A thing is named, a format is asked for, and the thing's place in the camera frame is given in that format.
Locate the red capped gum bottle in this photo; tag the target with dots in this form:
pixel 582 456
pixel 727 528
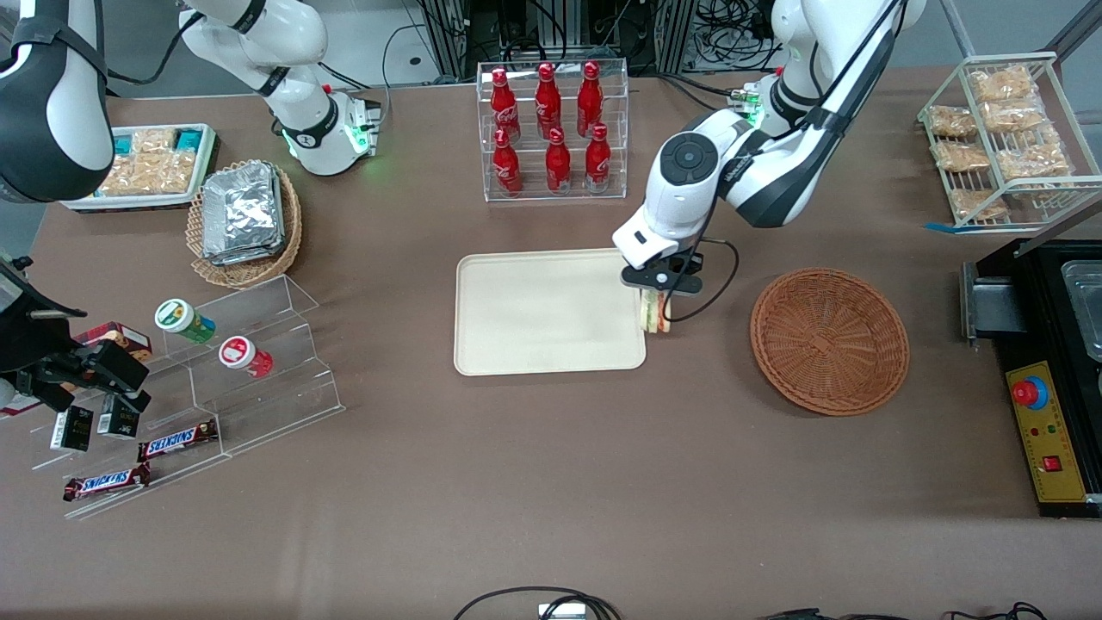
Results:
pixel 241 355

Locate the triangle sandwich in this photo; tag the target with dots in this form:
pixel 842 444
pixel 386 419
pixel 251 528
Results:
pixel 654 314

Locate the beige plastic tray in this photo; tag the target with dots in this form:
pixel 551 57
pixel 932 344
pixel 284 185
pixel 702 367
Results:
pixel 542 319

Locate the silver foil pack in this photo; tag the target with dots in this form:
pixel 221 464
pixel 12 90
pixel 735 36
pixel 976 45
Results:
pixel 250 257
pixel 245 211

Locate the small black box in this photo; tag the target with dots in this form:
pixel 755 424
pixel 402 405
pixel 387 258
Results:
pixel 118 419
pixel 71 428

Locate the black machine with yellow panel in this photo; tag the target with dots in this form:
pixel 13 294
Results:
pixel 1042 344

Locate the brown round wicker basket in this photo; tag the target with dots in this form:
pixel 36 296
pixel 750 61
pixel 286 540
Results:
pixel 826 344

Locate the red cola bottle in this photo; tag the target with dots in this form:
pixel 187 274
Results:
pixel 597 162
pixel 558 165
pixel 505 108
pixel 547 103
pixel 506 168
pixel 590 102

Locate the steel pan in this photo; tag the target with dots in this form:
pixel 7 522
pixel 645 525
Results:
pixel 1086 301

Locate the brown table cover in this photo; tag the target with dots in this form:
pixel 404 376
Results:
pixel 516 482

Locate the clear acrylic stepped stand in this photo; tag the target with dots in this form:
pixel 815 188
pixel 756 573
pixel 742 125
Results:
pixel 275 387

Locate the white rectangular tray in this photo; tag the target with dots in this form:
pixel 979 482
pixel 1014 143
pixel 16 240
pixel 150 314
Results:
pixel 77 205

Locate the clear acrylic bottle rack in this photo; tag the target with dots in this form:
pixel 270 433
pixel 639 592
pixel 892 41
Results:
pixel 620 129

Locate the blue tape strip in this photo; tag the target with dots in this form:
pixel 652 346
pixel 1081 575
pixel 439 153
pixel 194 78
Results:
pixel 940 227

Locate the green capped gum bottle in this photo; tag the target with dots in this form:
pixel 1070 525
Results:
pixel 181 319

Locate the teal snack packet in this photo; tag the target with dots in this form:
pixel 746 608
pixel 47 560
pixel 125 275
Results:
pixel 188 138
pixel 125 145

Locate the red brown snack box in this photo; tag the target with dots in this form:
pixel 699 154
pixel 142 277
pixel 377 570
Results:
pixel 120 337

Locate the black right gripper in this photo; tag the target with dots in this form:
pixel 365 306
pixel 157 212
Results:
pixel 26 343

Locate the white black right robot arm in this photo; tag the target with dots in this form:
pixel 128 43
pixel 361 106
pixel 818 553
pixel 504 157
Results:
pixel 293 34

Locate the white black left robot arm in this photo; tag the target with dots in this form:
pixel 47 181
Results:
pixel 680 207

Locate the aluminium frame rack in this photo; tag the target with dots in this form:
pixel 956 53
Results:
pixel 551 26

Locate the red emergency stop button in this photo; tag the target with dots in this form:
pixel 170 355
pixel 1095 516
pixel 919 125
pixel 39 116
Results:
pixel 1029 393

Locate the Snickers chocolate bar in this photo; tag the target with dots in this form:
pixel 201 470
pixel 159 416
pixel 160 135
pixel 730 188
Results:
pixel 105 483
pixel 176 441

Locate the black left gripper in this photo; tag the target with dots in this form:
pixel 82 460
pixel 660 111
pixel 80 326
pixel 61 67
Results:
pixel 687 262

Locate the beige cracker packet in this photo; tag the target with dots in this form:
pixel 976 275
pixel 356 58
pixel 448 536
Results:
pixel 129 176
pixel 155 139
pixel 176 170

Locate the light tan wicker basket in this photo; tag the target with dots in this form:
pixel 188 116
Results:
pixel 288 224

